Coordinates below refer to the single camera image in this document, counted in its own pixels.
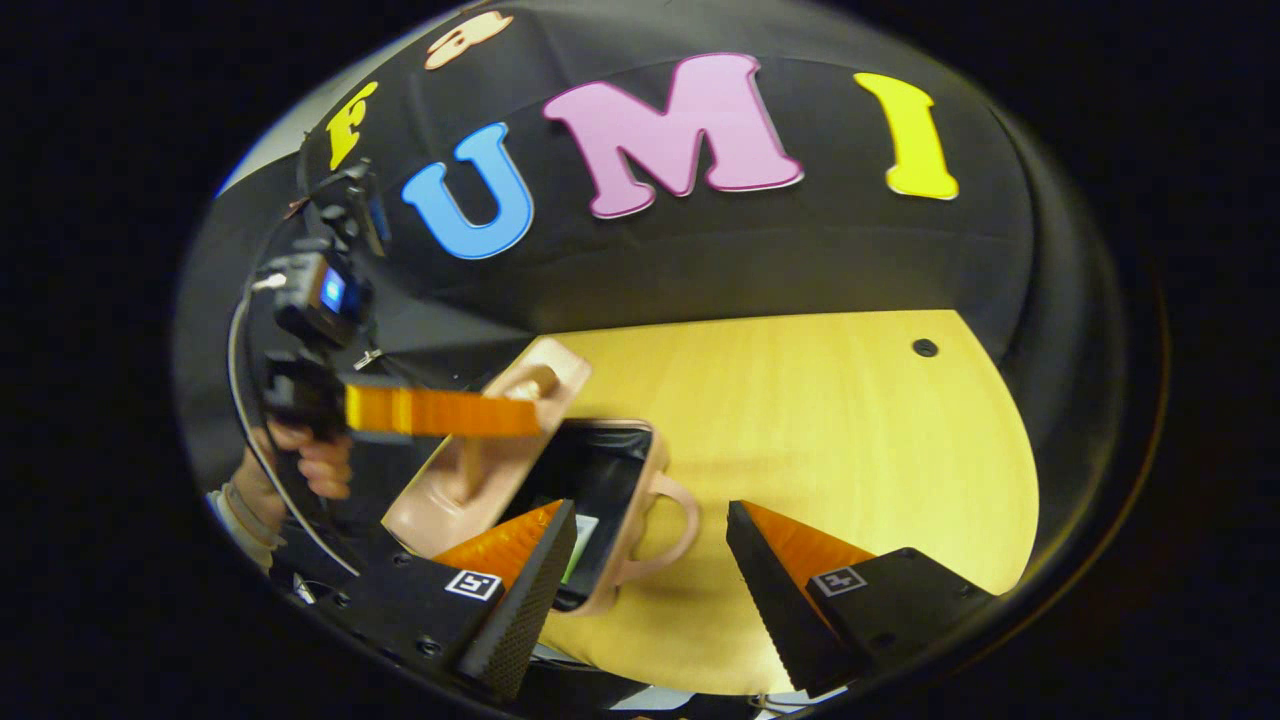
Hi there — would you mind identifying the black backdrop cloth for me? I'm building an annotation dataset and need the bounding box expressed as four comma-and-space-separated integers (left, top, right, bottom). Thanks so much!
175, 0, 1131, 561

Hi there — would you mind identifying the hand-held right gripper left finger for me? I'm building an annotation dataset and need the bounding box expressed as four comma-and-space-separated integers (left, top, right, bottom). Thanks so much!
330, 500, 579, 701

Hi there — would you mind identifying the pink suitcase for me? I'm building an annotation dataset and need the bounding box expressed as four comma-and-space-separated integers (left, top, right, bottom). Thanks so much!
382, 337, 701, 616

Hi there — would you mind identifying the white cable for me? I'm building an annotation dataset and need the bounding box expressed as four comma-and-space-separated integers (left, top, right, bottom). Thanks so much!
226, 270, 361, 579

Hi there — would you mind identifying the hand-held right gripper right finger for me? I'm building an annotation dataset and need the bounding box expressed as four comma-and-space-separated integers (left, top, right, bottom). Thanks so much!
726, 500, 996, 698

